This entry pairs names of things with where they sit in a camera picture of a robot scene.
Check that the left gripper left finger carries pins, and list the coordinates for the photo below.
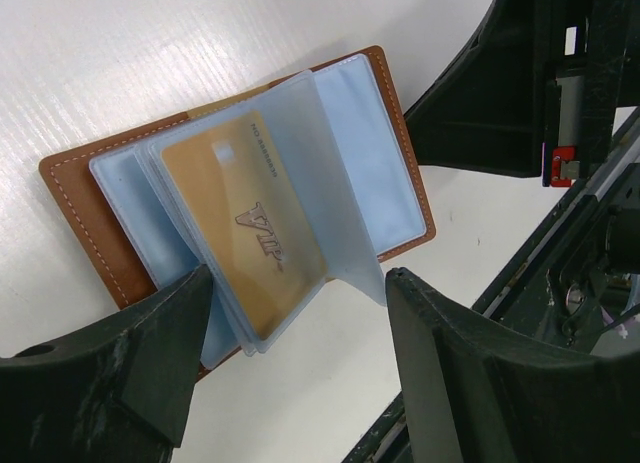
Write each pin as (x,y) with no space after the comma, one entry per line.
(117,390)

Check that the brown leather card holder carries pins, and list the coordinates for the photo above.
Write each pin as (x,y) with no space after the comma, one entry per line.
(342,138)

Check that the gold VIP card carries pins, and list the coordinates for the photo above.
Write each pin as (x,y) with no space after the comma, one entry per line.
(237,198)

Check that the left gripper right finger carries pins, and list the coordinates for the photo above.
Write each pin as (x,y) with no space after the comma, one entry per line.
(476,391)

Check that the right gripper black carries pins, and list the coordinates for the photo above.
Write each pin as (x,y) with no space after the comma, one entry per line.
(479,114)

